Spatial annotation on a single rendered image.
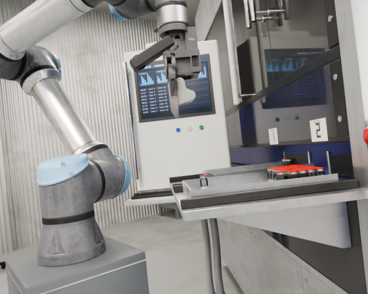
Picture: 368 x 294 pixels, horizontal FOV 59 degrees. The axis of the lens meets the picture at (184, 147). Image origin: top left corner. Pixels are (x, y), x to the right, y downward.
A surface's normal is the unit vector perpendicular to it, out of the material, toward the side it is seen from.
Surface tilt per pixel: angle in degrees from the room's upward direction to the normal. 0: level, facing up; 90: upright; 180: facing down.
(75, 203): 90
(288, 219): 90
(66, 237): 73
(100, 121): 90
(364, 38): 90
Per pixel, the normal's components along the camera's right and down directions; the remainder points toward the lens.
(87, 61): 0.59, -0.07
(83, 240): 0.63, -0.37
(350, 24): -0.99, 0.11
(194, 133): -0.11, 0.00
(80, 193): 0.76, -0.09
